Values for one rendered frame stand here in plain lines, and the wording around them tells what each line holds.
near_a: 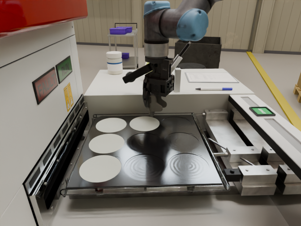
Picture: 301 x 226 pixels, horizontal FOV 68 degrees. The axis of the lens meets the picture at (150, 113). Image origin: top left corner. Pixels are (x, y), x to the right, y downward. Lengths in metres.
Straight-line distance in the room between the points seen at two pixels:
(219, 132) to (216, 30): 6.48
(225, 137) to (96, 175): 0.41
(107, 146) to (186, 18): 0.39
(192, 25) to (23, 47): 0.36
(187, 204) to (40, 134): 0.37
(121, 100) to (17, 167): 0.47
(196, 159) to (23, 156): 0.39
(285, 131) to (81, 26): 7.97
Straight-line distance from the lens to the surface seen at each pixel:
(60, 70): 0.62
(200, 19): 0.59
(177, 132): 0.70
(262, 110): 0.77
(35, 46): 0.52
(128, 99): 0.82
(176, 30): 0.60
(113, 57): 1.04
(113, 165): 0.57
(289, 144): 0.63
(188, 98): 0.83
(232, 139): 0.74
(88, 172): 0.56
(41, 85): 0.52
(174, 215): 0.57
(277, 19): 7.33
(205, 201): 0.61
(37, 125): 0.50
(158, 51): 0.67
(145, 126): 0.73
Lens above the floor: 1.26
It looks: 26 degrees down
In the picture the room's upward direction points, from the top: straight up
